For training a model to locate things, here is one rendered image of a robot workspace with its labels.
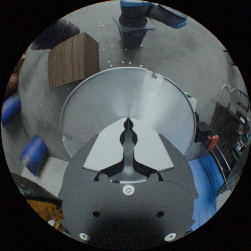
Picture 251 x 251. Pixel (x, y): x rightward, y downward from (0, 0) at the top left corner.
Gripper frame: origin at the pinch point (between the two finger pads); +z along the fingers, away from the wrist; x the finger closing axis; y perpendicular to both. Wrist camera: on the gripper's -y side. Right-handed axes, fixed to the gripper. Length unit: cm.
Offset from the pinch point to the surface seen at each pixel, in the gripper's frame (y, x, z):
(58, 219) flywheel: 41, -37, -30
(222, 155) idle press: 71, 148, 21
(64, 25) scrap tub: -71, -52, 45
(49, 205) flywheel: 28.6, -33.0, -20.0
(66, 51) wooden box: -33, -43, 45
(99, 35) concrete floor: -58, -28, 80
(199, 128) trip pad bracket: 9.1, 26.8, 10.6
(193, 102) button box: 1.3, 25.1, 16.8
